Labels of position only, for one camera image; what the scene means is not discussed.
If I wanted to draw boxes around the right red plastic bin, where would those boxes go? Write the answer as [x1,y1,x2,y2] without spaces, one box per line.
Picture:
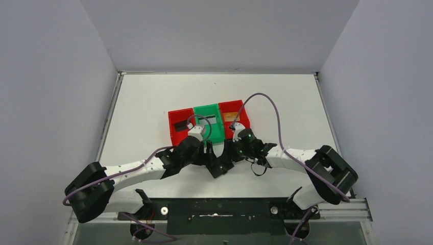
[218,100,250,139]

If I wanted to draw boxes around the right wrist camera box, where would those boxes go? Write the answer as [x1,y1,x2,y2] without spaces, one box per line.
[229,122,246,142]

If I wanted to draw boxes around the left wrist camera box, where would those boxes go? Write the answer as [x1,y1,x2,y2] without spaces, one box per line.
[187,123,206,142]

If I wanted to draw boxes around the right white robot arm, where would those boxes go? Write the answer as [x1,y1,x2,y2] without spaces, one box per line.
[217,129,358,218]

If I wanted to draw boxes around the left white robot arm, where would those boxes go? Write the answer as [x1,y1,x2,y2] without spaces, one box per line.
[62,136,213,223]

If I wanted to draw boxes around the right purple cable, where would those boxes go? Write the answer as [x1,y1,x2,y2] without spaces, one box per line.
[230,92,351,204]

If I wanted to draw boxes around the left red plastic bin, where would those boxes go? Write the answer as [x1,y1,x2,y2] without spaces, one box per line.
[168,108,194,146]

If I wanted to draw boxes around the red plastic bin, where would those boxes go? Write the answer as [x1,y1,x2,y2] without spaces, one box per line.
[168,108,194,146]
[218,100,250,139]

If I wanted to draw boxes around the black leather card holder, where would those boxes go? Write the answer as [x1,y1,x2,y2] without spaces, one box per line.
[202,139,237,179]

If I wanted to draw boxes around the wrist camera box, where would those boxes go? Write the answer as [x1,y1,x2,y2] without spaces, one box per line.
[187,123,206,142]
[229,122,246,142]

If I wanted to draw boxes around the aluminium table edge rail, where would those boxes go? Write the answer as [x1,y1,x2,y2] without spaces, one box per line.
[95,71,126,161]

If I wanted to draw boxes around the black card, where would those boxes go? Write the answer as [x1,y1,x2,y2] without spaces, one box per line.
[173,120,188,132]

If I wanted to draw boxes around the gold credit card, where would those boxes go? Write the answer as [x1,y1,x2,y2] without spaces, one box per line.
[222,112,240,123]

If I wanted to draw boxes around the silver card with magnetic stripe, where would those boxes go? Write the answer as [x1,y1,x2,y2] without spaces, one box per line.
[199,115,218,125]

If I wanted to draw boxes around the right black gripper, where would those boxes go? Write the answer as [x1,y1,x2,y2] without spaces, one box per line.
[222,136,254,162]

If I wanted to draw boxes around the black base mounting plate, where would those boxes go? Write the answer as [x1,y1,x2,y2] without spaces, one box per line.
[117,198,320,235]

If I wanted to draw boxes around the green plastic bin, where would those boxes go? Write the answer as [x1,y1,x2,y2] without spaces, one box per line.
[193,104,225,144]

